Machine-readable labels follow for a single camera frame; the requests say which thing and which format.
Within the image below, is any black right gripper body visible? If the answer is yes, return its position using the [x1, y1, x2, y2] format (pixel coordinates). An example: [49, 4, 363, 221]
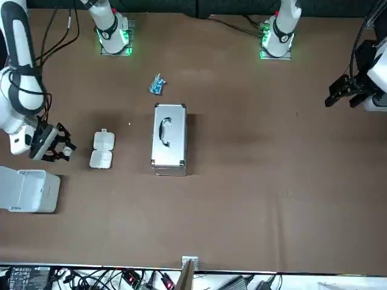
[42, 126, 62, 162]

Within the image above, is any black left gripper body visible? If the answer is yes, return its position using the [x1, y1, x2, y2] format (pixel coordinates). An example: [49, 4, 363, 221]
[349, 39, 379, 97]

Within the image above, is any white open pill box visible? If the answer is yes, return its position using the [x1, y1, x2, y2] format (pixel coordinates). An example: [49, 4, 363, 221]
[88, 129, 116, 170]

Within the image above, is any white bin with open lid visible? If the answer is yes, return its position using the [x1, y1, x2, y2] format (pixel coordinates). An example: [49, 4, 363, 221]
[0, 165, 62, 214]

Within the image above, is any blue and white packet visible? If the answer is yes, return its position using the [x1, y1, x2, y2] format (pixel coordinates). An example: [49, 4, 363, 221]
[148, 72, 167, 97]

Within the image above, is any aluminium first aid case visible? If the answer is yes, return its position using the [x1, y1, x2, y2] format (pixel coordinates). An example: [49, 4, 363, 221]
[150, 102, 189, 177]

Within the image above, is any black labelled power brick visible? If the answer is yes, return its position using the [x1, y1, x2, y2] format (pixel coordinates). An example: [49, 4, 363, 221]
[5, 265, 51, 288]

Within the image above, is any black power adapter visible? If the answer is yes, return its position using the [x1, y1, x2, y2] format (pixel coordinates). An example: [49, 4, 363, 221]
[217, 275, 253, 290]

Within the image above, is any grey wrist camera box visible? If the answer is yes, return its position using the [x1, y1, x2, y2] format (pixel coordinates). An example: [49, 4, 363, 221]
[28, 125, 59, 161]

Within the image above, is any aluminium frame post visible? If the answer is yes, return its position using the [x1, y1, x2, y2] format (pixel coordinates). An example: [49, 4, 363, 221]
[176, 256, 200, 290]
[363, 0, 383, 30]

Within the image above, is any black cable with white label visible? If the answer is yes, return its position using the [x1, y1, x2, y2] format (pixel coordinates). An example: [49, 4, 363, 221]
[31, 8, 80, 69]

